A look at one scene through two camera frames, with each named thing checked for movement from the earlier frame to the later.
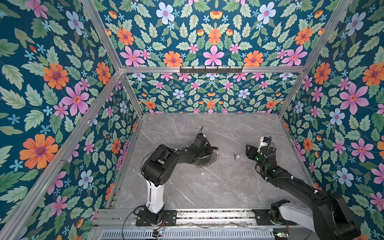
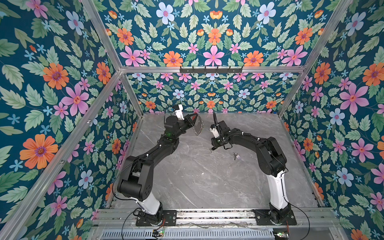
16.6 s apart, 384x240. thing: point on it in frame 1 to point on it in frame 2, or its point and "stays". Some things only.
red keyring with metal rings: x=206 y=161 to x=198 y=127
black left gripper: x=209 y=150 to x=189 y=122
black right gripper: x=251 y=152 to x=215 y=144
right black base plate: x=262 y=218 stays
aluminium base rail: x=114 y=218 stays
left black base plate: x=169 y=219 stays
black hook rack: x=211 y=71 stays
